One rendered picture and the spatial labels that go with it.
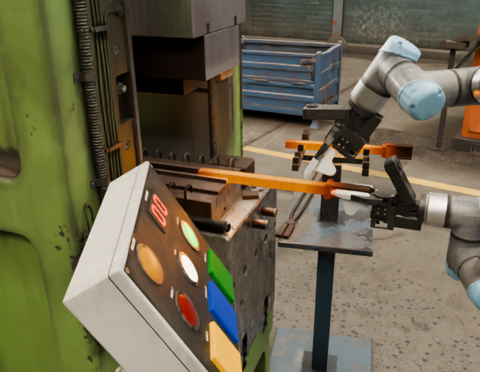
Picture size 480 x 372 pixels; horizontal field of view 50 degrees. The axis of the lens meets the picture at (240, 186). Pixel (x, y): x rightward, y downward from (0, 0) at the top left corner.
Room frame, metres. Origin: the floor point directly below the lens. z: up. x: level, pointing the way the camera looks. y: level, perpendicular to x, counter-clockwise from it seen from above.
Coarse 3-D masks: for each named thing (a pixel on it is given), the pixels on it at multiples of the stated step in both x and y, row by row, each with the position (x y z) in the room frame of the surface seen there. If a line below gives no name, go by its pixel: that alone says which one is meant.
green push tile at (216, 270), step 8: (208, 256) 0.77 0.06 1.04; (216, 256) 0.79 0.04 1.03; (208, 264) 0.74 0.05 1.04; (216, 264) 0.76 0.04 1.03; (208, 272) 0.72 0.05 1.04; (216, 272) 0.74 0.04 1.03; (224, 272) 0.77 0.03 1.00; (216, 280) 0.72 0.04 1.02; (224, 280) 0.75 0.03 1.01; (232, 280) 0.78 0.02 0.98; (224, 288) 0.72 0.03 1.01; (232, 288) 0.76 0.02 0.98; (232, 296) 0.73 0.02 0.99
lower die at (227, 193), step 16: (144, 160) 1.35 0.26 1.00; (160, 160) 1.37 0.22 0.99; (176, 160) 1.36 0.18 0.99; (160, 176) 1.25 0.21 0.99; (176, 176) 1.25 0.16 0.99; (192, 176) 1.23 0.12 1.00; (208, 176) 1.22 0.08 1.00; (176, 192) 1.17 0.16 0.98; (192, 192) 1.17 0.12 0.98; (208, 192) 1.16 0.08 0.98; (224, 192) 1.19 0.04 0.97; (240, 192) 1.29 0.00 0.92; (192, 208) 1.13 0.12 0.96; (208, 208) 1.11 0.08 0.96
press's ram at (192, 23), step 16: (128, 0) 1.11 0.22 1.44; (144, 0) 1.10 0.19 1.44; (160, 0) 1.09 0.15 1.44; (176, 0) 1.07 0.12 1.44; (192, 0) 1.07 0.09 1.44; (208, 0) 1.14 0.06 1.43; (224, 0) 1.22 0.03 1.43; (240, 0) 1.31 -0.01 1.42; (144, 16) 1.10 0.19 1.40; (160, 16) 1.09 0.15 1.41; (176, 16) 1.08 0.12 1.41; (192, 16) 1.06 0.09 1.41; (208, 16) 1.13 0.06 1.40; (224, 16) 1.22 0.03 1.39; (240, 16) 1.31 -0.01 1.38; (144, 32) 1.10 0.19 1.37; (160, 32) 1.09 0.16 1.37; (176, 32) 1.08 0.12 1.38; (192, 32) 1.06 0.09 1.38; (208, 32) 1.14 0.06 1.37
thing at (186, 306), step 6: (180, 294) 0.57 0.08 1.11; (180, 300) 0.55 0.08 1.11; (186, 300) 0.57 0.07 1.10; (180, 306) 0.54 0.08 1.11; (186, 306) 0.55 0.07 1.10; (192, 306) 0.57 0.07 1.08; (186, 312) 0.54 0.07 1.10; (192, 312) 0.56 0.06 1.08; (186, 318) 0.53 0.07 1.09; (192, 318) 0.55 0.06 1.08; (192, 324) 0.54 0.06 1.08
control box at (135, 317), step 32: (128, 192) 0.71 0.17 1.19; (160, 192) 0.77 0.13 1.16; (96, 224) 0.65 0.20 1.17; (128, 224) 0.59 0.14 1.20; (160, 224) 0.67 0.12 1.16; (192, 224) 0.81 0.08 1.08; (96, 256) 0.55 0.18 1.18; (128, 256) 0.52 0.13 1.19; (160, 256) 0.60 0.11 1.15; (192, 256) 0.70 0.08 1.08; (96, 288) 0.48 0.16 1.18; (128, 288) 0.48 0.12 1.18; (160, 288) 0.53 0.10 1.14; (192, 288) 0.62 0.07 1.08; (96, 320) 0.48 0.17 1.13; (128, 320) 0.48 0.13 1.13; (160, 320) 0.48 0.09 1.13; (128, 352) 0.48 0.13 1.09; (160, 352) 0.48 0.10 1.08; (192, 352) 0.49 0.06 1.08
